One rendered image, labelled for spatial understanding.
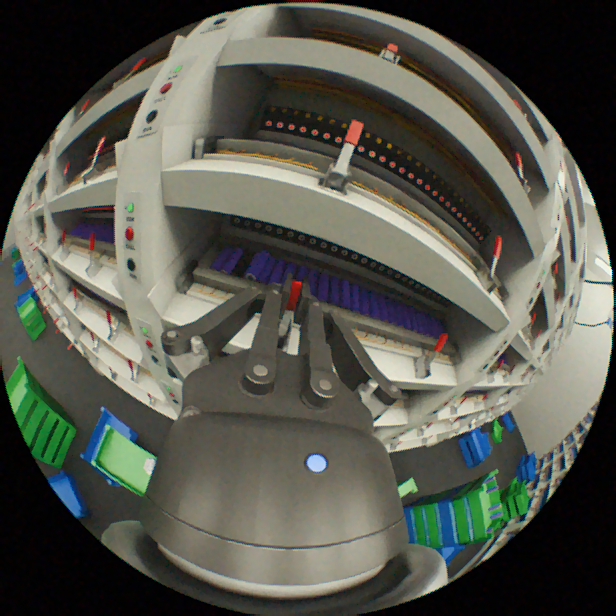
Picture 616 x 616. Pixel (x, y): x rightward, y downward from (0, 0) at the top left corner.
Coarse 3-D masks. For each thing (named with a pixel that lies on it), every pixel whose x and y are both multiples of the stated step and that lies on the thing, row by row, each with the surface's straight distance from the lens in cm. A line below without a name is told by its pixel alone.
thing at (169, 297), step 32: (192, 256) 32; (320, 256) 34; (160, 288) 27; (192, 288) 30; (192, 320) 27; (256, 320) 26; (448, 320) 55; (288, 352) 24; (384, 352) 32; (416, 352) 39; (416, 384) 37; (448, 384) 46
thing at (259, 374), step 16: (272, 288) 16; (272, 304) 13; (272, 320) 11; (256, 336) 9; (272, 336) 9; (256, 352) 8; (272, 352) 8; (256, 368) 7; (272, 368) 7; (256, 384) 6; (272, 384) 7
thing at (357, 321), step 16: (208, 272) 29; (224, 288) 28; (240, 288) 26; (320, 304) 27; (352, 320) 28; (368, 320) 30; (384, 336) 33; (400, 336) 34; (416, 336) 36; (448, 352) 47
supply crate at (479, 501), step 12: (480, 480) 106; (492, 480) 112; (468, 492) 96; (480, 492) 107; (492, 492) 115; (480, 504) 96; (492, 504) 118; (480, 516) 99; (504, 516) 119; (480, 528) 102; (480, 540) 106
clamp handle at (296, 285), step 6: (294, 282) 20; (300, 282) 20; (294, 288) 20; (300, 288) 20; (294, 294) 20; (288, 300) 20; (294, 300) 20; (288, 306) 21; (294, 306) 21; (288, 312) 21; (288, 318) 22; (282, 324) 22; (288, 324) 22; (282, 330) 22
